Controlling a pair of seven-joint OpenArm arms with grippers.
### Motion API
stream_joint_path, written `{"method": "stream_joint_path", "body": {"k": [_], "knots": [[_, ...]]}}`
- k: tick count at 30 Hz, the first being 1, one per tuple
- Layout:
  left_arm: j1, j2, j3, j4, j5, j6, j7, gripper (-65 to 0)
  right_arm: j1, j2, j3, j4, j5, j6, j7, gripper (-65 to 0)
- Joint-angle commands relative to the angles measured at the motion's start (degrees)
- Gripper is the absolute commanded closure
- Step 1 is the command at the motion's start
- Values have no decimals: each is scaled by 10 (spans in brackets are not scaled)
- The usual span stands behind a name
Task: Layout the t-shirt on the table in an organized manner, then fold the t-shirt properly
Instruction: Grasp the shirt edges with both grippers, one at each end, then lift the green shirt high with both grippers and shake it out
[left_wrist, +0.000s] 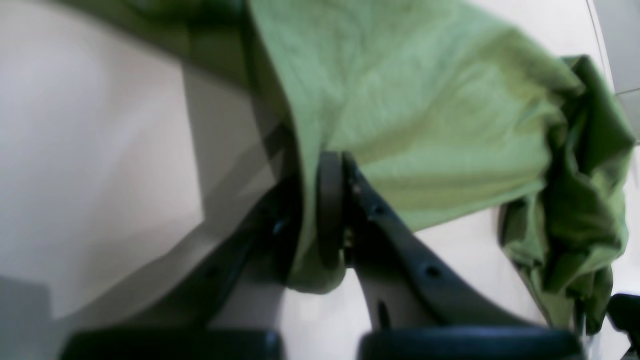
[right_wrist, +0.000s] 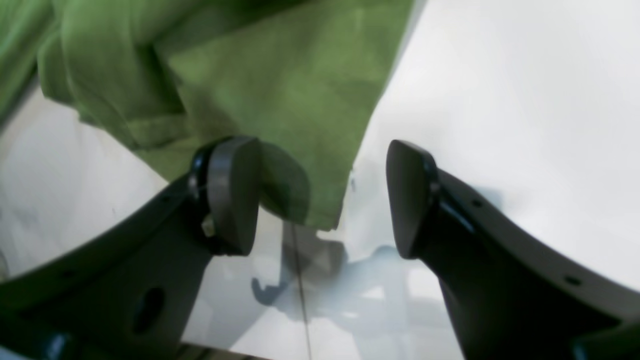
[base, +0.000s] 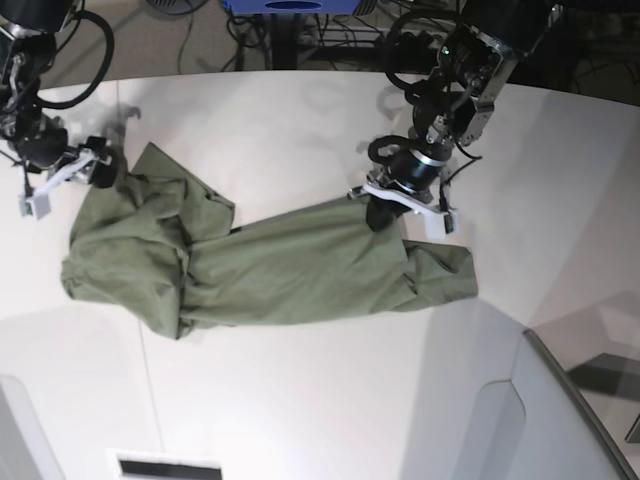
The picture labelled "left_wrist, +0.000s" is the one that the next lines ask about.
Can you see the green t-shirt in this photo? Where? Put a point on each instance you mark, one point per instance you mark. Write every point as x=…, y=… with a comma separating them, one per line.
x=447, y=109

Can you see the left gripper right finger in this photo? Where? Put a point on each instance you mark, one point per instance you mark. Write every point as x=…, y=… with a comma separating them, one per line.
x=419, y=308

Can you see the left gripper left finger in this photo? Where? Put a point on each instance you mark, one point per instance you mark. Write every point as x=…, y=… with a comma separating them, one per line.
x=226, y=308

